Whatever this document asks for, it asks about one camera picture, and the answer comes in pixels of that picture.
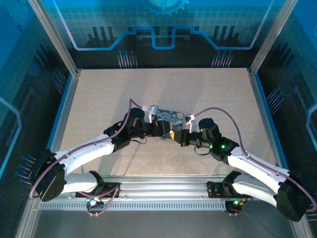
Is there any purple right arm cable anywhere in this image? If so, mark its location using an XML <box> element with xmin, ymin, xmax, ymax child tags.
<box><xmin>194</xmin><ymin>107</ymin><xmax>317</xmax><ymax>214</ymax></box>

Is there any aluminium frame post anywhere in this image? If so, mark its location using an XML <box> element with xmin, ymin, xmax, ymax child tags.
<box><xmin>27</xmin><ymin>0</ymin><xmax>81</xmax><ymax>76</ymax></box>
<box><xmin>248</xmin><ymin>0</ymin><xmax>299</xmax><ymax>75</ymax></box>

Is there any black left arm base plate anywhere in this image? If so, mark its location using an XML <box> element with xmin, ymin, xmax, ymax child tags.
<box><xmin>75</xmin><ymin>181</ymin><xmax>121</xmax><ymax>199</ymax></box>

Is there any aluminium table side rail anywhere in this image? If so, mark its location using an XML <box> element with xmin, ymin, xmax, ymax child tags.
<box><xmin>248</xmin><ymin>70</ymin><xmax>314</xmax><ymax>238</ymax></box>
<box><xmin>17</xmin><ymin>70</ymin><xmax>82</xmax><ymax>238</ymax></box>

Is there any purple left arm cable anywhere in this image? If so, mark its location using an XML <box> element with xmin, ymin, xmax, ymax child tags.
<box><xmin>29</xmin><ymin>98</ymin><xmax>144</xmax><ymax>200</ymax></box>

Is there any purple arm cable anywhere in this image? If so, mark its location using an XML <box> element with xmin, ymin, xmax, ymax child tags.
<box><xmin>194</xmin><ymin>107</ymin><xmax>317</xmax><ymax>214</ymax></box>
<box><xmin>29</xmin><ymin>98</ymin><xmax>144</xmax><ymax>200</ymax></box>

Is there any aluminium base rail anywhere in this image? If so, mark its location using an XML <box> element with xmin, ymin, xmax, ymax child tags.
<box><xmin>74</xmin><ymin>175</ymin><xmax>250</xmax><ymax>200</ymax></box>

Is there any slotted grey cable duct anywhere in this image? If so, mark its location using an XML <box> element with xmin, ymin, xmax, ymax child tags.
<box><xmin>39</xmin><ymin>201</ymin><xmax>230</xmax><ymax>212</ymax></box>

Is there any starry night print mat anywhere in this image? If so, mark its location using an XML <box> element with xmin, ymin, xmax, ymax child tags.
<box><xmin>154</xmin><ymin>108</ymin><xmax>185</xmax><ymax>132</ymax></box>

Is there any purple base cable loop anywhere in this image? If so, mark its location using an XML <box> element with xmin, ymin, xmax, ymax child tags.
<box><xmin>224</xmin><ymin>194</ymin><xmax>255</xmax><ymax>217</ymax></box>
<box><xmin>85</xmin><ymin>185</ymin><xmax>120</xmax><ymax>218</ymax></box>

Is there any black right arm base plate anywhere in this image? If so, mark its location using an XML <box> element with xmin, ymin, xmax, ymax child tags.
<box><xmin>206</xmin><ymin>180</ymin><xmax>248</xmax><ymax>199</ymax></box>

